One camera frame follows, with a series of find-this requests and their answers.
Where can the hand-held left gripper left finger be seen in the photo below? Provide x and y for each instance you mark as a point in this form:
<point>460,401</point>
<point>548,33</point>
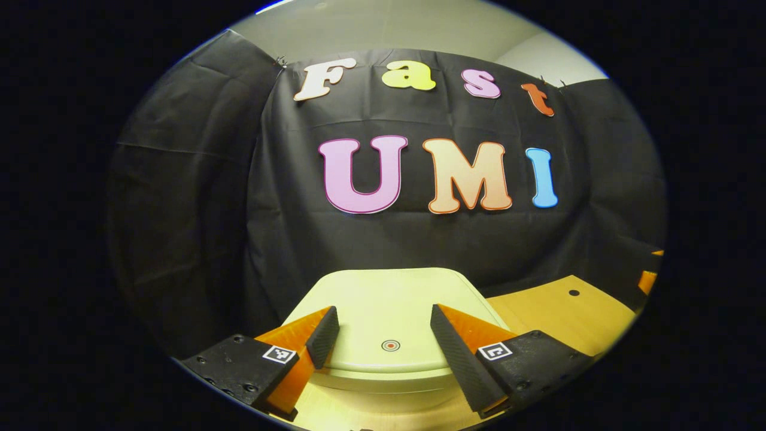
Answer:
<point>324,336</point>

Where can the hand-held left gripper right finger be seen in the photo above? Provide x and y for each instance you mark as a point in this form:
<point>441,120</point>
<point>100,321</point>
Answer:
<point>458,365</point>

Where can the light green desktop garbage bin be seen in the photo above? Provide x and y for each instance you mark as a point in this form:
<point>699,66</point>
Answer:
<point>383,305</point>

